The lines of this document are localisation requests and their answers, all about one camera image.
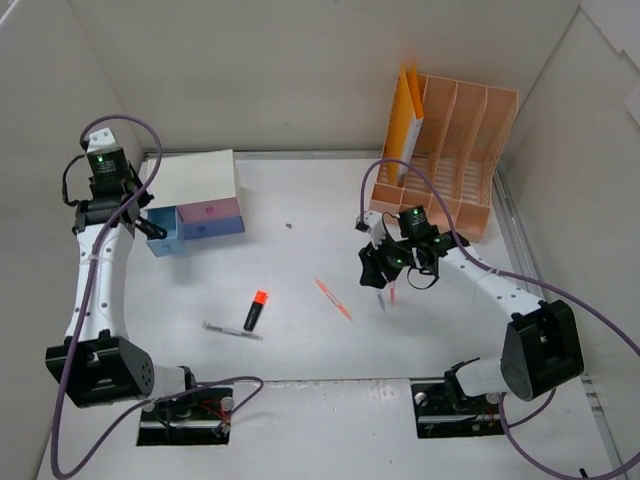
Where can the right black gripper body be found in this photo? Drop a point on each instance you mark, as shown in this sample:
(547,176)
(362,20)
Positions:
(376,273)

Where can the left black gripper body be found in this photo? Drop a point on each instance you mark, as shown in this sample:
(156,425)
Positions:
(138,215)

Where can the pink drawer with knob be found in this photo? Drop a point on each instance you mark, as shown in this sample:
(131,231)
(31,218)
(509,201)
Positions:
(209,210)

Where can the orange cap black highlighter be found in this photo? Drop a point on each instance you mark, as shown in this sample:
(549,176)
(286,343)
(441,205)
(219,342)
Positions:
(255,310)

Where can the orange folder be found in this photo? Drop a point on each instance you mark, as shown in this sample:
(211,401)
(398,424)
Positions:
(406,116)

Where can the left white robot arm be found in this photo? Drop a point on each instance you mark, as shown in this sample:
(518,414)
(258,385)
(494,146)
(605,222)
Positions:
(97,364)

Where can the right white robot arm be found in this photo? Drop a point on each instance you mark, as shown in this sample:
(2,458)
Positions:
(541,348)

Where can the blue clear pen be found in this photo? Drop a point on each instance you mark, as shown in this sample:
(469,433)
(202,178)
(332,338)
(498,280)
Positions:
(381,301)

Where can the pink pen left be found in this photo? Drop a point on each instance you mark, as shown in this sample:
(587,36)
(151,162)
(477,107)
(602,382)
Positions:
(337,304)

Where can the dark blue lower drawer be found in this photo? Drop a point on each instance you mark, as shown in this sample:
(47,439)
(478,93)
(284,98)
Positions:
(215,227)

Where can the white drawer box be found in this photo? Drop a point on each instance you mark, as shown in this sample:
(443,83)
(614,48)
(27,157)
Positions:
(193,178)

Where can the peach file organizer rack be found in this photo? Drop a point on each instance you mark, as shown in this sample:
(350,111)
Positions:
(464,131)

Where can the clear dark pen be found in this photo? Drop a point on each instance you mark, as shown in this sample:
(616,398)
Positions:
(231,332)

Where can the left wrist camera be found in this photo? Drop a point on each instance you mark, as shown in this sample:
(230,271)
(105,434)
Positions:
(100,140)

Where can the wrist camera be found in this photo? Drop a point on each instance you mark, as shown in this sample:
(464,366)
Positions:
(371,222)
(100,140)

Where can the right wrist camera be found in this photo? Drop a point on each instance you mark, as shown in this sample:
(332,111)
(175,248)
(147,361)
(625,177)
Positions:
(371,222)

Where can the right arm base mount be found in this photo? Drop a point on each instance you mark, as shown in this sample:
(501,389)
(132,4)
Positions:
(440,415)

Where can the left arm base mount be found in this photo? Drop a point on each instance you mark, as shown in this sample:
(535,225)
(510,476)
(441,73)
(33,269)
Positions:
(201,419)

